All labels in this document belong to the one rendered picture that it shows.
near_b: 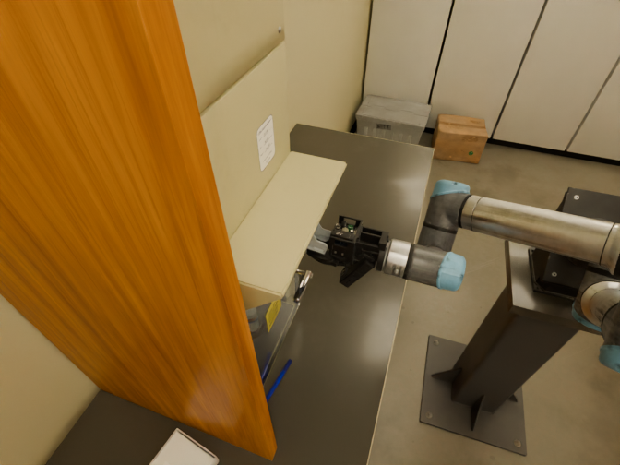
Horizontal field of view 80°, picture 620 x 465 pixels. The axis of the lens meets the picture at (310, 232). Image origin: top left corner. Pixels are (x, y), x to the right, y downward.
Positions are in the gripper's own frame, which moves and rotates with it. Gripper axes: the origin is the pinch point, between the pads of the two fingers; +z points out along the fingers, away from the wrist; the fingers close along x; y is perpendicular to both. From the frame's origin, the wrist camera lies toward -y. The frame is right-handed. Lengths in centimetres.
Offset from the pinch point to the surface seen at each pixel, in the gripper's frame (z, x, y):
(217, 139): 2.4, 18.6, 35.9
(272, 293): -7.7, 27.5, 19.8
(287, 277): -8.6, 24.5, 20.0
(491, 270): -84, -129, -131
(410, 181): -20, -79, -37
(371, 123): 25, -242, -105
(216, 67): 2.4, 15.9, 43.7
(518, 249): -63, -53, -37
